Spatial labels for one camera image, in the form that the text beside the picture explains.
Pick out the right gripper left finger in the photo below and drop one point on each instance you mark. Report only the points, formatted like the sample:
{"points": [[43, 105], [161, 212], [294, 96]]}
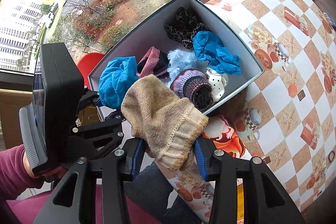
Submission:
{"points": [[74, 198]]}

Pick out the blue mesh cloth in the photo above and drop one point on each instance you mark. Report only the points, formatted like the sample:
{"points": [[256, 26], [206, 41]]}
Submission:
{"points": [[117, 77], [209, 47]]}

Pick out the beige knitted sock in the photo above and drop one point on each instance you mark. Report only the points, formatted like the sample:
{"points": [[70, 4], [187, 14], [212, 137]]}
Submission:
{"points": [[170, 125]]}

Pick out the maroon pink knit hat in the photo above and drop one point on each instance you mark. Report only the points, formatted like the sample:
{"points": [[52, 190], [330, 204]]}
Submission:
{"points": [[154, 62]]}

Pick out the cream polka dot scarf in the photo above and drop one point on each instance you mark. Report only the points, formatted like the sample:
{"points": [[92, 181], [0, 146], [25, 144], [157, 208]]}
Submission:
{"points": [[218, 83]]}

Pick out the maroon left sleeve forearm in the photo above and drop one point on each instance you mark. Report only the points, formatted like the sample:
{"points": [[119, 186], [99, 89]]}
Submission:
{"points": [[14, 177]]}

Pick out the person's left hand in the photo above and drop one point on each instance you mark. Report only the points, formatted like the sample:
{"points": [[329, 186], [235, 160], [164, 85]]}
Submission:
{"points": [[52, 175]]}

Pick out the person's jeans leg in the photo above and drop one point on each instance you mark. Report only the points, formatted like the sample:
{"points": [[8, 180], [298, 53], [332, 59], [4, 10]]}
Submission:
{"points": [[147, 200]]}

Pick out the red plastic stool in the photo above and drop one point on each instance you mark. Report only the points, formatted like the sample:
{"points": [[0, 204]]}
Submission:
{"points": [[86, 65]]}

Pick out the checkered patterned tablecloth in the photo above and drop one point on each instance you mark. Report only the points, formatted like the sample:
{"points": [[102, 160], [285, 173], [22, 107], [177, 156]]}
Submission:
{"points": [[282, 107]]}

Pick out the blue white fluffy cloth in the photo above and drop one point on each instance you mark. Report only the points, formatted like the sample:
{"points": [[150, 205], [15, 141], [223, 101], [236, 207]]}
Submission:
{"points": [[180, 61]]}

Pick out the leopard print scrunchie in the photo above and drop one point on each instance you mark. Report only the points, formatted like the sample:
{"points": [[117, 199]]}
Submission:
{"points": [[185, 25]]}

